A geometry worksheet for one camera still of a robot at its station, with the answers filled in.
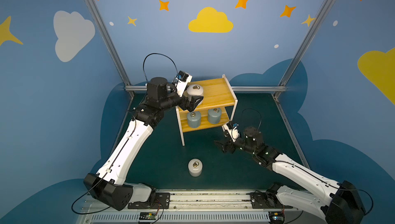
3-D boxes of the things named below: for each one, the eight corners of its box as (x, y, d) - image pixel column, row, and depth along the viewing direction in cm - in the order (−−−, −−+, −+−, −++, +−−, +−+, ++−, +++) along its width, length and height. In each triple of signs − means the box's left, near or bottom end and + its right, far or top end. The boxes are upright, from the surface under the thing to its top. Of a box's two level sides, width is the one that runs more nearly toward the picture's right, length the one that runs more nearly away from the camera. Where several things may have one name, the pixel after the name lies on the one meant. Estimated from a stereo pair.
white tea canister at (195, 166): (188, 176, 83) (187, 172, 77) (188, 163, 88) (188, 158, 81) (202, 177, 83) (202, 172, 77) (202, 163, 88) (202, 158, 82)
